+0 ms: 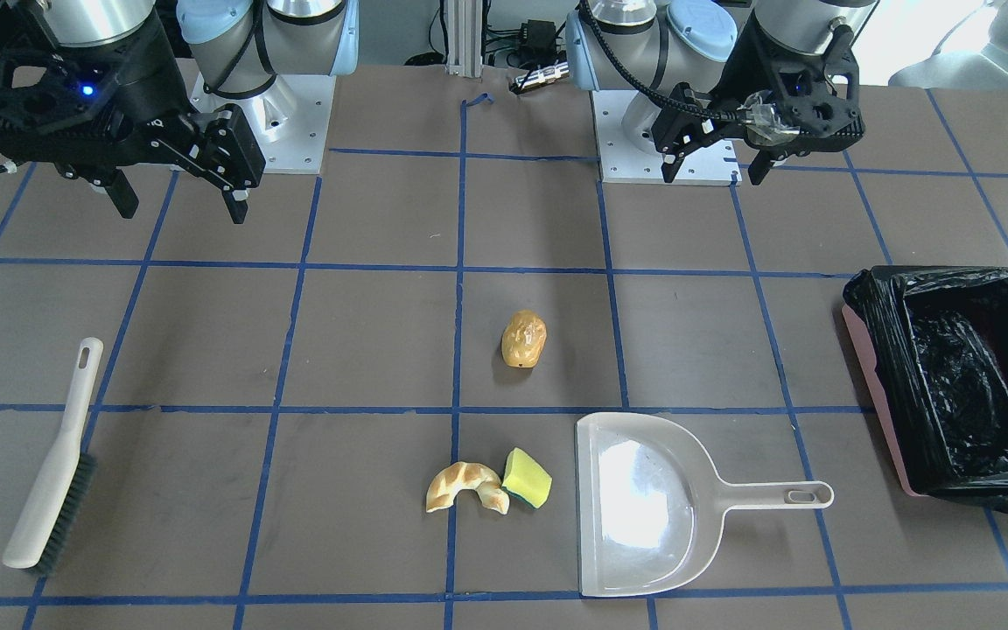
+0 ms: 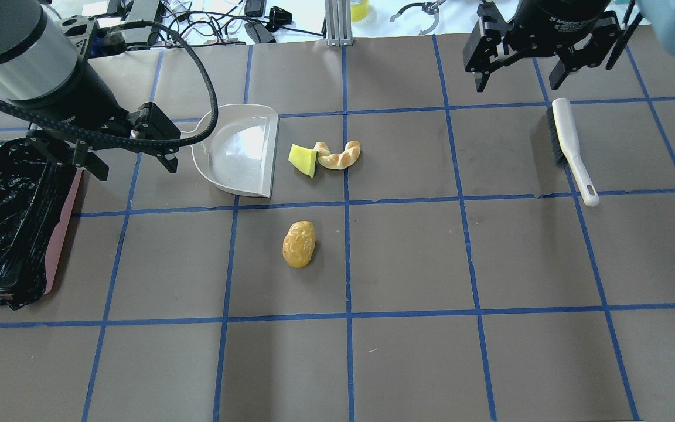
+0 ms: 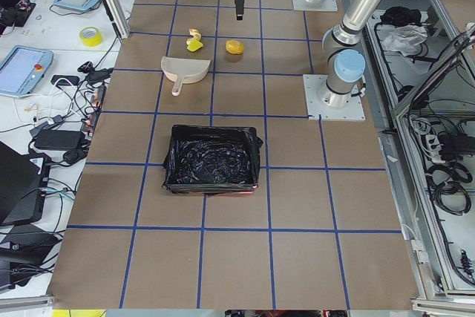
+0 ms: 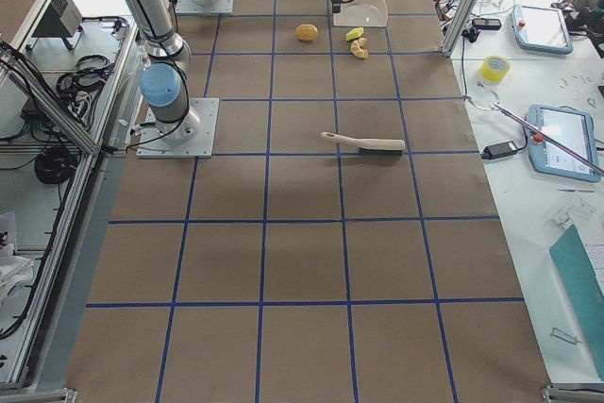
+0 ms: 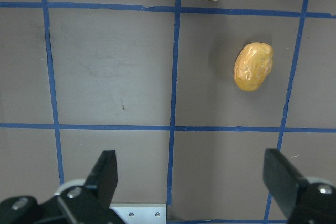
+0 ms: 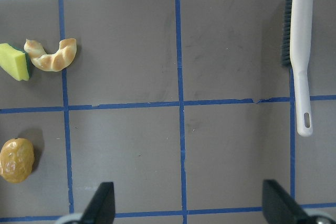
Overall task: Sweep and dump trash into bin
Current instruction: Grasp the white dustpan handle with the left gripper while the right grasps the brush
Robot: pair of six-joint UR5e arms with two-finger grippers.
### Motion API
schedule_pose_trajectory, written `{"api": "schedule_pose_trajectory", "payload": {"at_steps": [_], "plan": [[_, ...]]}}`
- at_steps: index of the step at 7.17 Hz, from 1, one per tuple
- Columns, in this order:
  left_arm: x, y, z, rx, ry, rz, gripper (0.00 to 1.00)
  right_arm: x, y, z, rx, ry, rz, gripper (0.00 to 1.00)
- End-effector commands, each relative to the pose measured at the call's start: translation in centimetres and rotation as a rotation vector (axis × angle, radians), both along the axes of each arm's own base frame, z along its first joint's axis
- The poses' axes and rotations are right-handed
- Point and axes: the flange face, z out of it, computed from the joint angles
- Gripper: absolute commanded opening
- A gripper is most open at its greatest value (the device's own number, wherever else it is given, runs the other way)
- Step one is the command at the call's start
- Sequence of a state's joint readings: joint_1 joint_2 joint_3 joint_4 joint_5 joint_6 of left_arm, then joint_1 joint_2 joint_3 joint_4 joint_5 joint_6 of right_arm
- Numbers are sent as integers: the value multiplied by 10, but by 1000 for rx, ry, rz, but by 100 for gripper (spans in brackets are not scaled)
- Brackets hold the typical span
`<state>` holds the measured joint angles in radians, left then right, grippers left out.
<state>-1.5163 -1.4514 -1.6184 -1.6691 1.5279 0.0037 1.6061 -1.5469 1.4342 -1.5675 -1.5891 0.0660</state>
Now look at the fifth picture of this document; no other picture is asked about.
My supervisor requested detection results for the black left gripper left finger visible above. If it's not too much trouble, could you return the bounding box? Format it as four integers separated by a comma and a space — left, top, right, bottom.
1, 150, 118, 223

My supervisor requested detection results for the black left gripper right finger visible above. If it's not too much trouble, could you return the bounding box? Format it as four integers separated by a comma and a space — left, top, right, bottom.
263, 148, 335, 223

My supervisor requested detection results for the yellow potato-shaped bread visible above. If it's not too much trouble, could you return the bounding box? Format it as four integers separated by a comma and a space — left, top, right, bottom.
233, 42, 274, 92

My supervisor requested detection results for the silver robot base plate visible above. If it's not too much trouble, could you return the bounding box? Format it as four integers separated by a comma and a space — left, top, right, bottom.
110, 203, 167, 224

